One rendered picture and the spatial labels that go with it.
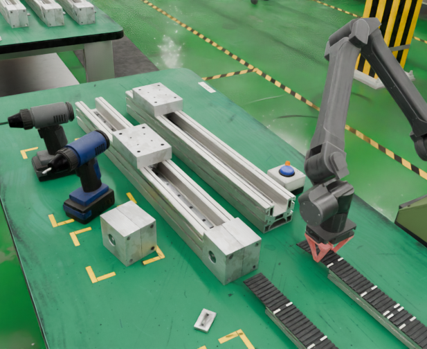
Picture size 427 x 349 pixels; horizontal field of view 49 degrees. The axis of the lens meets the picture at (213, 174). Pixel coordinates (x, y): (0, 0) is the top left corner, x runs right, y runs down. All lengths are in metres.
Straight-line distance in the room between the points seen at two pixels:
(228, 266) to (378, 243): 0.43
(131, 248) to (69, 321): 0.20
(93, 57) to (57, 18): 0.28
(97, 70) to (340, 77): 1.90
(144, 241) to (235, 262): 0.22
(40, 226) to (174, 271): 0.38
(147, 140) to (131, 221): 0.32
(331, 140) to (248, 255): 0.31
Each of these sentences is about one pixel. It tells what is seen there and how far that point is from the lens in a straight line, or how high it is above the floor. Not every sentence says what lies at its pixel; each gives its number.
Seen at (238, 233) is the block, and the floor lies 0.87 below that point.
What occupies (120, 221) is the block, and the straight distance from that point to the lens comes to 1.12.
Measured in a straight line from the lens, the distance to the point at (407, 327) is 1.07.
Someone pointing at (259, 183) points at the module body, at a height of 0.84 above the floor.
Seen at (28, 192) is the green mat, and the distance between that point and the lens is 1.42.
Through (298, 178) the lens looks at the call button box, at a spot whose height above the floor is 0.84.
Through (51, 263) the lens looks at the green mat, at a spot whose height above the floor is 0.78.
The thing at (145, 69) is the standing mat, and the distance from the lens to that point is 4.25.
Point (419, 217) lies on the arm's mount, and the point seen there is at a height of 0.83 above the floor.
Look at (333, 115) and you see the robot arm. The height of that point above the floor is 1.12.
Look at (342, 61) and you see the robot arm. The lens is 1.19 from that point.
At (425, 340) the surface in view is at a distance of 1.07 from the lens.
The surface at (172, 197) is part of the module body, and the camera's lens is 1.19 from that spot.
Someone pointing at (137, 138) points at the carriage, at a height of 0.90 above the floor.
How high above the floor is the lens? 1.58
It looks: 34 degrees down
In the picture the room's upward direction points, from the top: 3 degrees clockwise
